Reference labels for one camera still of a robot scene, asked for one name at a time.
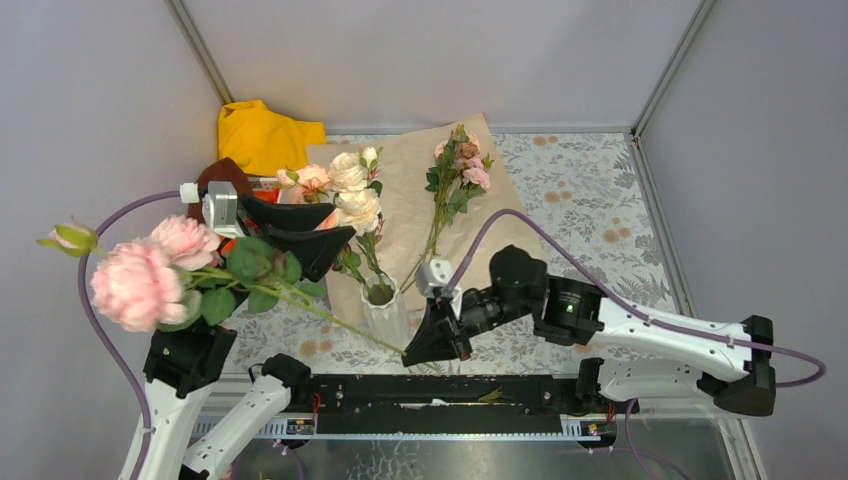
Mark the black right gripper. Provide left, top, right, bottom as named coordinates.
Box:
left=401, top=285, right=535, bottom=364

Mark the peach rose stem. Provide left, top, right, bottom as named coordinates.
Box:
left=275, top=164, right=372, bottom=293

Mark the cream white rose stem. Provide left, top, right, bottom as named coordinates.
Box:
left=328, top=146, right=395, bottom=306

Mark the large pink peony stem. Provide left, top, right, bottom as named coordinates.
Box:
left=37, top=215, right=401, bottom=353

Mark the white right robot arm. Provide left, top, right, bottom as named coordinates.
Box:
left=402, top=245, right=776, bottom=417

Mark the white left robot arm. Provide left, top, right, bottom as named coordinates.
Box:
left=120, top=182, right=354, bottom=479

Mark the white ribbed vase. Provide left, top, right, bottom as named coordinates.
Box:
left=360, top=274, right=413, bottom=350

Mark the orange cloth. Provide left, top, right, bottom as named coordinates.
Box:
left=219, top=188, right=280, bottom=257

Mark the white plastic basket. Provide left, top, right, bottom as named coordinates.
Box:
left=248, top=176, right=281, bottom=192

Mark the yellow cloth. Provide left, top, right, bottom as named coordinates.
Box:
left=217, top=100, right=326, bottom=177

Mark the brown cloth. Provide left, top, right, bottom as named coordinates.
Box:
left=187, top=158, right=253, bottom=224

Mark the small pink rose stem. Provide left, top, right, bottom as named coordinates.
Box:
left=401, top=124, right=494, bottom=293

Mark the floral patterned table mat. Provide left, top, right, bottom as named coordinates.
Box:
left=224, top=133, right=676, bottom=376

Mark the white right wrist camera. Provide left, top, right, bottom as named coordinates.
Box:
left=415, top=258, right=462, bottom=317

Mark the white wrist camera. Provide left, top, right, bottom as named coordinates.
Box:
left=179, top=181, right=246, bottom=239
left=415, top=258, right=462, bottom=317

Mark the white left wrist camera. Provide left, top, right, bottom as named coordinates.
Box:
left=179, top=181, right=246, bottom=239

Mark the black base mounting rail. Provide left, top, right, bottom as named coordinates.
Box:
left=283, top=374, right=640, bottom=438

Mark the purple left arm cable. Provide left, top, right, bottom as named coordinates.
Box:
left=77, top=190, right=183, bottom=480

